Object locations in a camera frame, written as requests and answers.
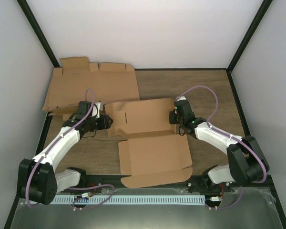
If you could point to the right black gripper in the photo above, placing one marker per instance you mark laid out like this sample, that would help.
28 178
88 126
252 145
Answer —
172 119

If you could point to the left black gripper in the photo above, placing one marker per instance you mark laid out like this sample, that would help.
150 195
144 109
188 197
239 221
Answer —
106 124

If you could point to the brown cardboard box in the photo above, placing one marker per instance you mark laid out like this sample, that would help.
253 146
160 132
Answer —
152 152

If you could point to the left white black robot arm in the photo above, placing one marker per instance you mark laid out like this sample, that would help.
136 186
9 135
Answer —
43 166

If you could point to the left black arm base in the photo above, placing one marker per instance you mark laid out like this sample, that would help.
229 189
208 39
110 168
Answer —
88 184

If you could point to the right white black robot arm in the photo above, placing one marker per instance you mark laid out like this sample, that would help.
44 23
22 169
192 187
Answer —
246 161

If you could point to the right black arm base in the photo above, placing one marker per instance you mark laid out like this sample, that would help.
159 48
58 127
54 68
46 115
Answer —
203 185

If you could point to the stack of flat cardboard blanks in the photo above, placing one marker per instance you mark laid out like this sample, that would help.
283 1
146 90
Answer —
78 79

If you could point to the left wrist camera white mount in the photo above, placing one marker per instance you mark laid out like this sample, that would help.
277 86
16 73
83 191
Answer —
97 108

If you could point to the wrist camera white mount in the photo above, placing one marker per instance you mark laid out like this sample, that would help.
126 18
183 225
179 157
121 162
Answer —
97 108
179 98

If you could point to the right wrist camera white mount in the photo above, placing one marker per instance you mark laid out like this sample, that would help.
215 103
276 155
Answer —
179 98

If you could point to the black aluminium frame rail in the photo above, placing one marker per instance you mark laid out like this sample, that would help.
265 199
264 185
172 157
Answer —
105 180

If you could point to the light blue slotted cable duct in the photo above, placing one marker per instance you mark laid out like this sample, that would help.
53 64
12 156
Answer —
132 200

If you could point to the grey metal base plate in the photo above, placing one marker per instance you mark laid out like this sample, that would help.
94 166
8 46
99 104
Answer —
242 208

